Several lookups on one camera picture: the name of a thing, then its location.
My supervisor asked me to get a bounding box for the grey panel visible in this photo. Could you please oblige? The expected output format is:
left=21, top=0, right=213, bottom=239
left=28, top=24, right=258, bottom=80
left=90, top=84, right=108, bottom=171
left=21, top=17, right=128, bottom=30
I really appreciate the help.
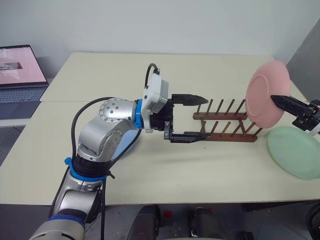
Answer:
left=285, top=14, right=320, bottom=103

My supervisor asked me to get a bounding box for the open laptop with pink screen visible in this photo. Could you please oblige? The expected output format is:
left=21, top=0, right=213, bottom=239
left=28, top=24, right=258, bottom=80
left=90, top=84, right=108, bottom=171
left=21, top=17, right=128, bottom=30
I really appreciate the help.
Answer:
left=0, top=44, right=50, bottom=121

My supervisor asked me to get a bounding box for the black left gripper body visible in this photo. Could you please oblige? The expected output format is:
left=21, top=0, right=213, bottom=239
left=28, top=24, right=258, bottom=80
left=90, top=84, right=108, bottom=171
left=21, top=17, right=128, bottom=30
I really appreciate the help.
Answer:
left=149, top=98, right=176, bottom=133

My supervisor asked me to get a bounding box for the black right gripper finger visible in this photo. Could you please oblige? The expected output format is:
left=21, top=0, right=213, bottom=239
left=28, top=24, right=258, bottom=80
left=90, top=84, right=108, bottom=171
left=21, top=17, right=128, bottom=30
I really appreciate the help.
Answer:
left=270, top=94, right=311, bottom=119

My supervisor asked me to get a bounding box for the wooden dish rack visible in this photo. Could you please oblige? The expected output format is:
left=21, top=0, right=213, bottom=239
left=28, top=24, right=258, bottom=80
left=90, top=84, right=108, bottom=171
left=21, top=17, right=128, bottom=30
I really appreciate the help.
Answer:
left=192, top=98, right=264, bottom=144

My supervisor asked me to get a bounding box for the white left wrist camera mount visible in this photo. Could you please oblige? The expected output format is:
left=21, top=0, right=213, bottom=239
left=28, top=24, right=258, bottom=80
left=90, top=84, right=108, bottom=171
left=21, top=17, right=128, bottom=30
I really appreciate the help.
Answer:
left=141, top=73, right=170, bottom=133

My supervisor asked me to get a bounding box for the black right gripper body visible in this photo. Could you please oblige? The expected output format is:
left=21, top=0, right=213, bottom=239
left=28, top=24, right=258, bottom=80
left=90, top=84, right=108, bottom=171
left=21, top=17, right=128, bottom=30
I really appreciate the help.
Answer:
left=291, top=99, right=320, bottom=133

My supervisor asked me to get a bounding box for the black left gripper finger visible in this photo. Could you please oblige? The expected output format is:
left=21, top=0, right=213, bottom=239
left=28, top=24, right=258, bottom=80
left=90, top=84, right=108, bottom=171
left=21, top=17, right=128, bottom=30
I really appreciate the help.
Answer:
left=163, top=121, right=213, bottom=144
left=171, top=93, right=209, bottom=107

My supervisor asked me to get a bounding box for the pink plate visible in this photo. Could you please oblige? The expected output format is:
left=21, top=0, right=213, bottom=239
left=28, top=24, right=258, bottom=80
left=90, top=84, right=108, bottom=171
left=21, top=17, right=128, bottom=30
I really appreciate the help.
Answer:
left=245, top=60, right=292, bottom=130

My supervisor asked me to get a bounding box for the green plate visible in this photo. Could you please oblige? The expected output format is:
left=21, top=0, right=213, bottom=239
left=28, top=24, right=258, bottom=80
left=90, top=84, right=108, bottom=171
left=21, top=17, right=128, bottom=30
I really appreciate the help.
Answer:
left=266, top=126, right=320, bottom=181

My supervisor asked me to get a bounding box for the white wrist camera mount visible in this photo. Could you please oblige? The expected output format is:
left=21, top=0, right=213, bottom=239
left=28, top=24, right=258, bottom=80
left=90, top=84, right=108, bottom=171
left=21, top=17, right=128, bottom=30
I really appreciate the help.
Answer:
left=308, top=122, right=320, bottom=137
left=141, top=73, right=170, bottom=133

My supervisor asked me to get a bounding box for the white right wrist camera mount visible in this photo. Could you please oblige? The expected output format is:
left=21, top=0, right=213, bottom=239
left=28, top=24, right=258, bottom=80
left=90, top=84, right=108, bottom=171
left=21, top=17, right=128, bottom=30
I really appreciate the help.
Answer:
left=308, top=122, right=320, bottom=137

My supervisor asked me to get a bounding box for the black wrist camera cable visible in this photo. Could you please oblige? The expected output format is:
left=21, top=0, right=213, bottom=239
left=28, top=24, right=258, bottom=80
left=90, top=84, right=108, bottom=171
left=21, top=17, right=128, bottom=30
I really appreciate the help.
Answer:
left=145, top=62, right=161, bottom=89

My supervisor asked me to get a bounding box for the black mesh surface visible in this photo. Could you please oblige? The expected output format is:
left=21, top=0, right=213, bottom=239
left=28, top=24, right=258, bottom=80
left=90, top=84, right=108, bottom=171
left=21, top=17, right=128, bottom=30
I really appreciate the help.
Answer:
left=0, top=124, right=27, bottom=167

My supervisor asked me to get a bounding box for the dark rounded shape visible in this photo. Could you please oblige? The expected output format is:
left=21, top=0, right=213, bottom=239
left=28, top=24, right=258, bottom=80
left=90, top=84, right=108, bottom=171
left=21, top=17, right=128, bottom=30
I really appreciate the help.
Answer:
left=130, top=204, right=162, bottom=240

